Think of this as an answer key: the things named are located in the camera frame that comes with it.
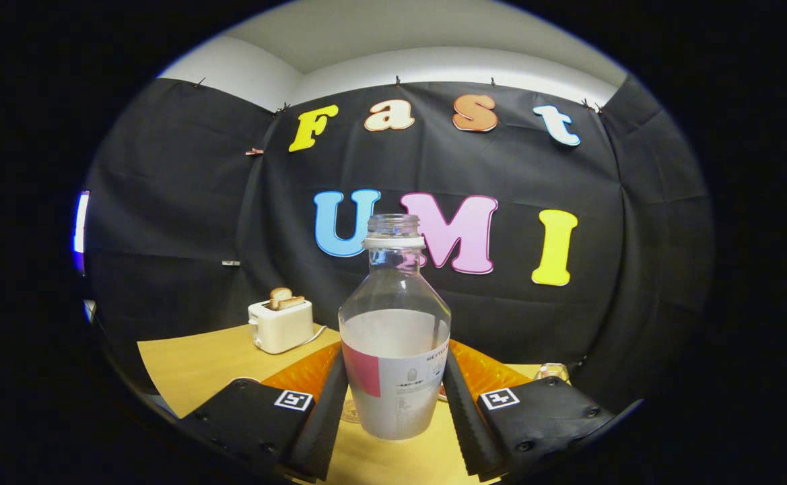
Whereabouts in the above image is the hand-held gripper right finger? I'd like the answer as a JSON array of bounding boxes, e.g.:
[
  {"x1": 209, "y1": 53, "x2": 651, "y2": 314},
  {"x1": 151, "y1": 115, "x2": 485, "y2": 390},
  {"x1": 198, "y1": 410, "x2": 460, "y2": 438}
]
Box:
[{"x1": 439, "y1": 339, "x2": 616, "y2": 482}]

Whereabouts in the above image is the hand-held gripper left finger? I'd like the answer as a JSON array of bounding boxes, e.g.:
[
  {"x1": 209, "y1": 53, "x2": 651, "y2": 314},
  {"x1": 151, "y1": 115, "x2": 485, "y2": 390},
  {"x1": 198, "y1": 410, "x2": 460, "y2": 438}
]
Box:
[{"x1": 178, "y1": 340, "x2": 350, "y2": 482}]

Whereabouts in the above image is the clear juice bottle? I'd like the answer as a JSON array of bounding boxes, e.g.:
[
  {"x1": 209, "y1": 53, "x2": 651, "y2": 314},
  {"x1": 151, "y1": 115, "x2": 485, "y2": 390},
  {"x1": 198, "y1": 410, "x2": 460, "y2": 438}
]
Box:
[{"x1": 338, "y1": 214, "x2": 453, "y2": 442}]

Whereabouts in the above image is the small clear glass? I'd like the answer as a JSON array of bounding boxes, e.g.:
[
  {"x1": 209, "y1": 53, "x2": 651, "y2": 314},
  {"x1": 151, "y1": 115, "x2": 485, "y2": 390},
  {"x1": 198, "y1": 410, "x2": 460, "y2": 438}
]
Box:
[{"x1": 535, "y1": 362, "x2": 572, "y2": 386}]

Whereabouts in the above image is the cream toaster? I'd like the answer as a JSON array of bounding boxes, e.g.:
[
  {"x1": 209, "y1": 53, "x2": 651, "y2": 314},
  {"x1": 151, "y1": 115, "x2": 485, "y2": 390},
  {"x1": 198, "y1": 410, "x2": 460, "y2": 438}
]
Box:
[{"x1": 248, "y1": 298, "x2": 315, "y2": 355}]

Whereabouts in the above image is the wooden table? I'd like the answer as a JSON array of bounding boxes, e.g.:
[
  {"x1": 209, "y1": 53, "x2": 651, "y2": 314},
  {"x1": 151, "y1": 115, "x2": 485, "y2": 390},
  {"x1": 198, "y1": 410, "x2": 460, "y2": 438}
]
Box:
[{"x1": 136, "y1": 323, "x2": 572, "y2": 485}]

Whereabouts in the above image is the black backdrop cloth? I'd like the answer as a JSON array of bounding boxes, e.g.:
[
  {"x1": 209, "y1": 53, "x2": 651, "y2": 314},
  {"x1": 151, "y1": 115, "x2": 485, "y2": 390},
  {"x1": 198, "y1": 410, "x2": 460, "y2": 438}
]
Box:
[{"x1": 83, "y1": 75, "x2": 716, "y2": 412}]

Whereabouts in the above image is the bright lit panel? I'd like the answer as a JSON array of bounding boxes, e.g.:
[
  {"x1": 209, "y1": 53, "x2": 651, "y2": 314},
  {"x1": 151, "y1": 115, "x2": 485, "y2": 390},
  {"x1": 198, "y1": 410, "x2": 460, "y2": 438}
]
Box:
[{"x1": 73, "y1": 191, "x2": 91, "y2": 273}]

